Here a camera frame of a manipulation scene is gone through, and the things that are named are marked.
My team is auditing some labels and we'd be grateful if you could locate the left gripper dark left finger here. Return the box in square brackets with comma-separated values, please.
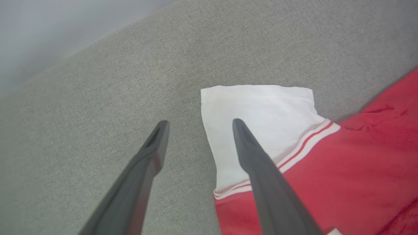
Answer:
[78, 120, 170, 235]

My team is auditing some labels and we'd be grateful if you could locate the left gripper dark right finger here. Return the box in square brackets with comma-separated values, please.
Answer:
[232, 118, 324, 235]

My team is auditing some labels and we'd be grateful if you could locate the grey fabric sofa cushion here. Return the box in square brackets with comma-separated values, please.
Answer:
[0, 0, 418, 235]

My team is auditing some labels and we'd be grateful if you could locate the red and white shirt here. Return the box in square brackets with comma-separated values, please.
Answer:
[200, 67, 418, 235]

